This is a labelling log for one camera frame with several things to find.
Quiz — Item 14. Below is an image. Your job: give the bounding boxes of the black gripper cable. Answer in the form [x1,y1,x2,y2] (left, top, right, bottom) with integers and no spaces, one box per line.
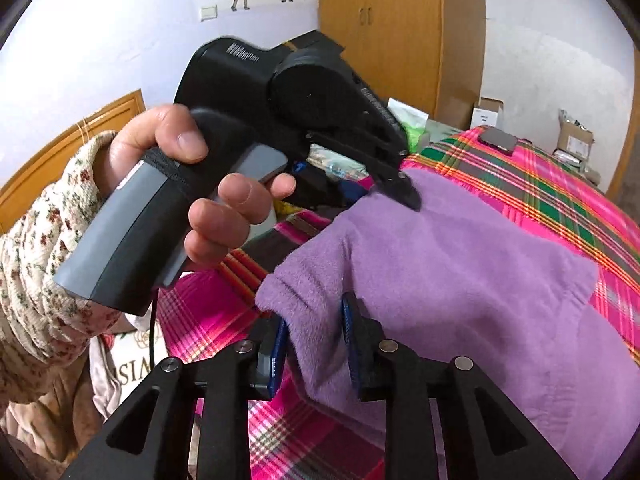
[146,286,162,376]

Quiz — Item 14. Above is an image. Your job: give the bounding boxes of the purple fleece garment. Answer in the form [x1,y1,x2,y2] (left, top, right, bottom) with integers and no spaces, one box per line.
[256,169,639,479]

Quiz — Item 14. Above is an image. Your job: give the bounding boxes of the wooden wardrobe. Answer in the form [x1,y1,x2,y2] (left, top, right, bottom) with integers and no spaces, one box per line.
[319,0,486,129]

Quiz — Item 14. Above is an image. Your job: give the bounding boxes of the person's left hand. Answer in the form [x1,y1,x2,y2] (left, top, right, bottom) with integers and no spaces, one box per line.
[94,103,298,269]

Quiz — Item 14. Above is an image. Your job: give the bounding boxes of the green tissue pack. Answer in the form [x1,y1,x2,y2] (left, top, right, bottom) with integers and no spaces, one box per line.
[387,98,431,154]

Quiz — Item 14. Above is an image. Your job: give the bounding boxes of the white cardboard box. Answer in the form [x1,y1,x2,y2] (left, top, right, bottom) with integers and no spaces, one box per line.
[470,96,504,129]

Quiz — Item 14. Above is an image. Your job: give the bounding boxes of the person's left forearm sleeve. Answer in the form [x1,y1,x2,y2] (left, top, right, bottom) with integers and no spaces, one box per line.
[1,131,119,408]

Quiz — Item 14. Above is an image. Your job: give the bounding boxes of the pink plaid bed sheet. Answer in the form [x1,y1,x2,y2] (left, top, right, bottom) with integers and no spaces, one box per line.
[158,130,639,479]

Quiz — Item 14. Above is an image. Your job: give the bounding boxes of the black smartphone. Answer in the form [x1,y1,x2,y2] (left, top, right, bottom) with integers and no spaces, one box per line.
[477,127,518,156]

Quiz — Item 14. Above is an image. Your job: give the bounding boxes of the wooden headboard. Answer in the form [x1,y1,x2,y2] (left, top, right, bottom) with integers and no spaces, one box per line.
[0,89,145,233]

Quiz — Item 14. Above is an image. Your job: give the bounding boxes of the brown cardboard box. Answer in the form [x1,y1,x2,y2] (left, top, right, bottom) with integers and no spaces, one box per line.
[553,108,594,171]

